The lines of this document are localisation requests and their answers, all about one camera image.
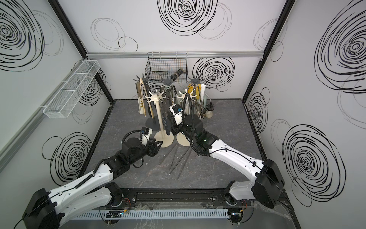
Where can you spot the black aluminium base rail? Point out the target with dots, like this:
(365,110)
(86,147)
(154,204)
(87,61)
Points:
(215,197)

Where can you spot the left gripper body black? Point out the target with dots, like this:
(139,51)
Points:
(150,150)

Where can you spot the grey utensil rack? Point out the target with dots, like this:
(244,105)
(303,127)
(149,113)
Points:
(193,80)
(169,88)
(150,122)

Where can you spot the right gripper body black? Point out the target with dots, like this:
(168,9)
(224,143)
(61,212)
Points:
(177,129)

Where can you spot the beige plastic tongs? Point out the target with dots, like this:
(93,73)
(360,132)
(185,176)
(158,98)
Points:
(147,108)

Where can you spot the cream utensil rack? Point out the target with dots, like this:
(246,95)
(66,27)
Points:
(181,138)
(160,135)

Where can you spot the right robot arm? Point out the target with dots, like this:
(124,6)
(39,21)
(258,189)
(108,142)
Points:
(265,182)

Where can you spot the white wire wall basket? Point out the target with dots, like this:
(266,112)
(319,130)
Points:
(80,87)

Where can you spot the grey slotted cable duct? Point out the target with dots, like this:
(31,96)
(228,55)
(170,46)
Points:
(155,214)

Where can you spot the dark bottle in basket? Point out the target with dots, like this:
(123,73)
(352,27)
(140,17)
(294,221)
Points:
(176,74)

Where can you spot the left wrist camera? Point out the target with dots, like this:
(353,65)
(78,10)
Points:
(145,135)

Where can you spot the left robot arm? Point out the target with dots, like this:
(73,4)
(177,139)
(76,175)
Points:
(52,209)

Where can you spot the black wire wall basket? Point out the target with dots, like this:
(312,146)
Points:
(162,65)

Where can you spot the black tweezer tongs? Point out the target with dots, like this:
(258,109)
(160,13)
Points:
(164,111)

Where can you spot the steel v-shaped tongs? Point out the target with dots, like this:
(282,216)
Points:
(167,159)

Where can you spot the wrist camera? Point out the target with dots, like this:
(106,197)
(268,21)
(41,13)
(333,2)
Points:
(176,111)
(145,135)

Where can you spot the glass sugar jar black lid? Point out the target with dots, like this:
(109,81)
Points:
(209,110)

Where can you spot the black steel tongs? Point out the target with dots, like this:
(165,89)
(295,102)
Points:
(151,86)

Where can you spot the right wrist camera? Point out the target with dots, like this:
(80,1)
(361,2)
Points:
(176,111)

